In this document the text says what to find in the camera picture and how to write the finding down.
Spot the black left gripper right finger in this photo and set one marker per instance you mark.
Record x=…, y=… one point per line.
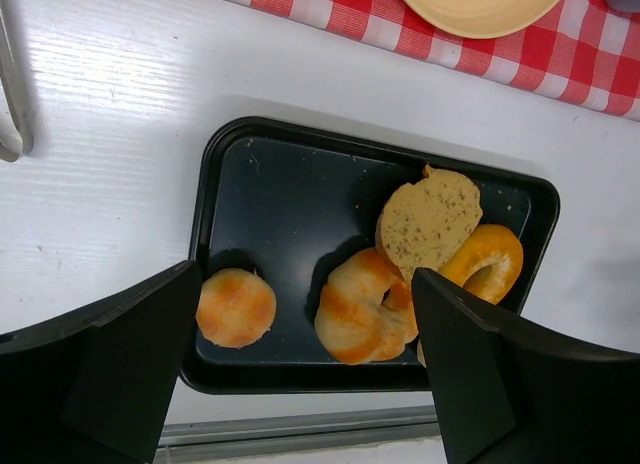
x=508, y=390

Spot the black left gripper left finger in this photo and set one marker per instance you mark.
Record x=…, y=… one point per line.
x=94, y=385

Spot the small round orange bun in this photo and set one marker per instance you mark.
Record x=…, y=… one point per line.
x=236, y=308

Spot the brown bread slice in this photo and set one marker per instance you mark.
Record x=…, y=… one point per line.
x=423, y=224

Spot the orange glazed donut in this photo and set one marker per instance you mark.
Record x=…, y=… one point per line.
x=487, y=264

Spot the black baking tray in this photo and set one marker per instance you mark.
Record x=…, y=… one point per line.
x=291, y=203

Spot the red white checkered cloth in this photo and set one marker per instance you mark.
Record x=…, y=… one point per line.
x=581, y=52

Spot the beige round plate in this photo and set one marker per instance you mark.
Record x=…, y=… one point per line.
x=481, y=19

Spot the aluminium rail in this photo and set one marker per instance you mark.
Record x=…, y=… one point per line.
x=190, y=443

